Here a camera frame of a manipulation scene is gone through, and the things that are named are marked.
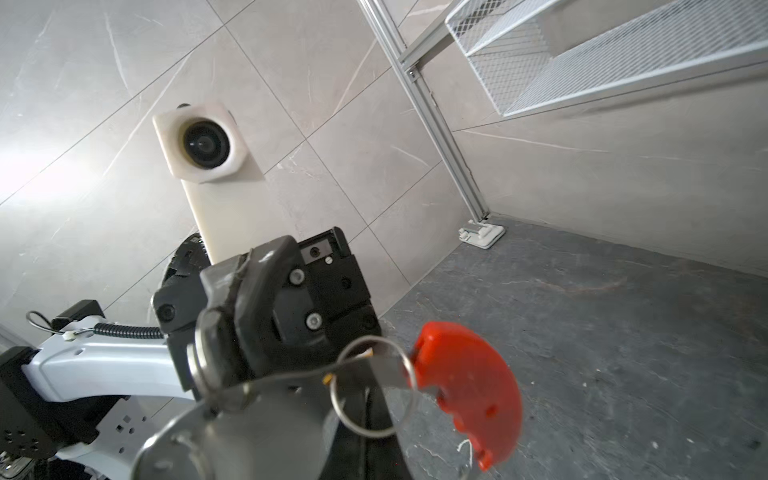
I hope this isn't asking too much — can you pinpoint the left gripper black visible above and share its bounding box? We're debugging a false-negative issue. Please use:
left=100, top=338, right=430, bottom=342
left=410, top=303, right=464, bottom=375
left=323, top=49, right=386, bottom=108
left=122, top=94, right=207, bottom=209
left=152, top=227, right=382, bottom=399

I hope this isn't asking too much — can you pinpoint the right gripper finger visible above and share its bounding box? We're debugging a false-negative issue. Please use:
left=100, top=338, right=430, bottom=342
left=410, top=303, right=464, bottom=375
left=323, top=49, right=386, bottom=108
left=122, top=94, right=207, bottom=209
left=320, top=387, right=412, bottom=480

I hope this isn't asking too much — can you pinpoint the grey key organizer red handle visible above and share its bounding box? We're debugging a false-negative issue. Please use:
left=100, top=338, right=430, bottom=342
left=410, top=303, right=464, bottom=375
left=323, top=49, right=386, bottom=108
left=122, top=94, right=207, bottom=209
left=131, top=321, right=523, bottom=479

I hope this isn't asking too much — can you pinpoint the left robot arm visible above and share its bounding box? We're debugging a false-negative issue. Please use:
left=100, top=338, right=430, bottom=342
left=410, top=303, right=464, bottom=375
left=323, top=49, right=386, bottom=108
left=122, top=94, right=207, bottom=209
left=1, top=228, right=381, bottom=479

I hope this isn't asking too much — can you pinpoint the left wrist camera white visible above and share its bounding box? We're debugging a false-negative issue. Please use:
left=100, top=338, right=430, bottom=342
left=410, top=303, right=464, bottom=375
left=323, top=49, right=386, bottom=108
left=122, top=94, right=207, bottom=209
left=152, top=101, right=295, bottom=264

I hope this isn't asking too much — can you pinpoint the white corner bracket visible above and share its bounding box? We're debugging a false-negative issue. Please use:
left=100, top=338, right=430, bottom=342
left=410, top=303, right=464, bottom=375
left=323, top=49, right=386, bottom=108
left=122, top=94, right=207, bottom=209
left=458, top=220, right=506, bottom=250

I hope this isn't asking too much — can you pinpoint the white wire mesh basket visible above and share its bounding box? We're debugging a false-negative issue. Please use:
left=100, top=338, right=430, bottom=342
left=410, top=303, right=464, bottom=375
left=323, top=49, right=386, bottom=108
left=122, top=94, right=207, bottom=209
left=445, top=1, right=767, bottom=117

